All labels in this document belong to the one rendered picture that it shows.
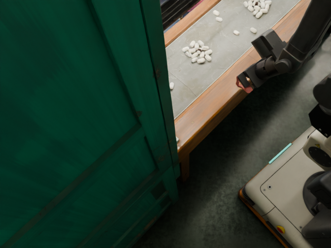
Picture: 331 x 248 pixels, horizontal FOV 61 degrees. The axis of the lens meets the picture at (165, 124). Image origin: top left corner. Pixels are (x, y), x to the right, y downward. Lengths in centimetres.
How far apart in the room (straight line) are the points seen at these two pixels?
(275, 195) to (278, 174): 12
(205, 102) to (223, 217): 88
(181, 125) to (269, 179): 68
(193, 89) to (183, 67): 13
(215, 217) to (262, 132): 66
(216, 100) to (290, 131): 97
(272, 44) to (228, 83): 48
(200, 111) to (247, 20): 57
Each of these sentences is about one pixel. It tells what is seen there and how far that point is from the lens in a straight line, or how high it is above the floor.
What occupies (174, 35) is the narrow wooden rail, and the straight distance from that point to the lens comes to 142.
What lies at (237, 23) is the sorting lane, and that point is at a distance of 152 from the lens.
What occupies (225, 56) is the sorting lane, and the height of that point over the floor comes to 74.
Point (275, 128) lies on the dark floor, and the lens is 208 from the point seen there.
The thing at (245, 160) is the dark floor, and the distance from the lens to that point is 195.
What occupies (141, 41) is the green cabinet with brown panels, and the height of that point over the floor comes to 153.
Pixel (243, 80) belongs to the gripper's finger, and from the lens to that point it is 93.
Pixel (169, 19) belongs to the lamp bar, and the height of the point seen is 107.
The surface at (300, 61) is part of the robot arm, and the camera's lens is 77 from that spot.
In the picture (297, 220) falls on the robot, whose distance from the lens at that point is 166.
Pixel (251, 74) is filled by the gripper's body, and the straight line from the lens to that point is 92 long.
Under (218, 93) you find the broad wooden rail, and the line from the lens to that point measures 124.
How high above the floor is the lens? 184
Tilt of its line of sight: 66 degrees down
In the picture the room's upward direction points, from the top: 11 degrees counter-clockwise
